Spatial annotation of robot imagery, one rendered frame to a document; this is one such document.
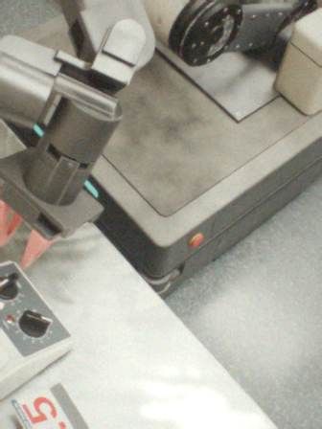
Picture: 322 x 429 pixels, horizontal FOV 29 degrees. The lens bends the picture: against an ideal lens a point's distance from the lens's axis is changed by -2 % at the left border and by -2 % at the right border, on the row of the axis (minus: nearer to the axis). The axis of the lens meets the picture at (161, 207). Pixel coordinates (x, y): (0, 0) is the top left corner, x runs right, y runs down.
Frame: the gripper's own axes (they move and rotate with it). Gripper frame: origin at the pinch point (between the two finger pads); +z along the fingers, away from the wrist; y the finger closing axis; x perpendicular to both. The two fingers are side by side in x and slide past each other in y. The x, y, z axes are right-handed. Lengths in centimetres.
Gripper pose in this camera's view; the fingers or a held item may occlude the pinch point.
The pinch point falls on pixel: (16, 249)
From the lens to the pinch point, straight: 68.1
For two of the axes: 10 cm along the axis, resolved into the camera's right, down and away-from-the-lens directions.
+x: 4.5, -3.1, 8.4
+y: 7.6, 6.3, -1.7
